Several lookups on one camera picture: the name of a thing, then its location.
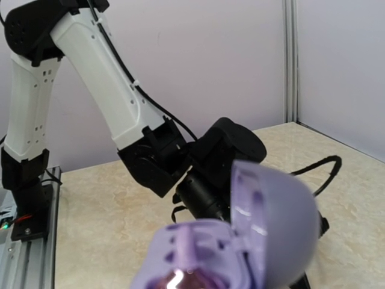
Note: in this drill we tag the grey oval earbud case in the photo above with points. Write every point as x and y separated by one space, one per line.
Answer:
269 242

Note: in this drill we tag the left aluminium frame post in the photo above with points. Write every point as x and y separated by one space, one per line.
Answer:
292 88

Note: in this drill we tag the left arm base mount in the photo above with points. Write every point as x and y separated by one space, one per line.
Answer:
33 206

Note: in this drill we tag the front aluminium rail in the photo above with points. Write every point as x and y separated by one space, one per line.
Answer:
27 259

